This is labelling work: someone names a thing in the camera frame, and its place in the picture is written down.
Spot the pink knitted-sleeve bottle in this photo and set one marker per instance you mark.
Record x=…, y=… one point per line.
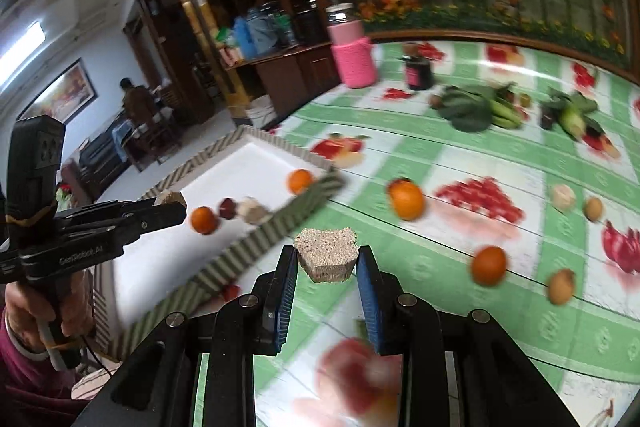
x=351, y=48

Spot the dark orange with stem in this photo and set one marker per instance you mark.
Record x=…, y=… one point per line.
x=488, y=266

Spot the brown kiwi fruit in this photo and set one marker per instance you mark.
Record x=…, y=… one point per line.
x=435, y=102

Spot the bok choy right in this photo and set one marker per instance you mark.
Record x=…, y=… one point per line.
x=572, y=112

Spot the seated person in background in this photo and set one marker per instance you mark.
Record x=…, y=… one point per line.
x=149, y=124

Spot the bok choy left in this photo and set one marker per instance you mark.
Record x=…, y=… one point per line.
x=474, y=109

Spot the sugarcane piece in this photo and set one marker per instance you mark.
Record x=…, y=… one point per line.
x=252, y=212
x=327, y=256
x=563, y=198
x=169, y=197

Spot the white tray with chevron rim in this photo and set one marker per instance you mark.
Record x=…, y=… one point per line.
x=235, y=200

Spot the white plastic bucket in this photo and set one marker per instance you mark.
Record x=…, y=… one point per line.
x=261, y=112

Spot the dark plum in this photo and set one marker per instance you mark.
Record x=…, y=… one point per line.
x=546, y=119

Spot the longan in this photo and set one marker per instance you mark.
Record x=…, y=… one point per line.
x=561, y=287
x=593, y=209

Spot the wooden cabinet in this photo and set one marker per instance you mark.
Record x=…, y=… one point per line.
x=187, y=50

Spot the red jujube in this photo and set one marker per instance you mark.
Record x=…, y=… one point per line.
x=227, y=209

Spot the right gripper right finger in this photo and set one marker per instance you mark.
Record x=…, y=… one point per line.
x=378, y=295

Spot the framed wall picture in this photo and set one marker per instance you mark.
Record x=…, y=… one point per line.
x=65, y=97

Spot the person's left hand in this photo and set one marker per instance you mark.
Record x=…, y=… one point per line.
x=25, y=307

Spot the dark jar with red label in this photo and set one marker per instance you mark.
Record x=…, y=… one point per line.
x=418, y=71

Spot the green grape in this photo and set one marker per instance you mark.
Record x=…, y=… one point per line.
x=525, y=100

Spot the bok choy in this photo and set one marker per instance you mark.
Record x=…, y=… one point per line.
x=572, y=112
x=474, y=109

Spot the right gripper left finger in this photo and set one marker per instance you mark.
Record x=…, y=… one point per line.
x=275, y=291

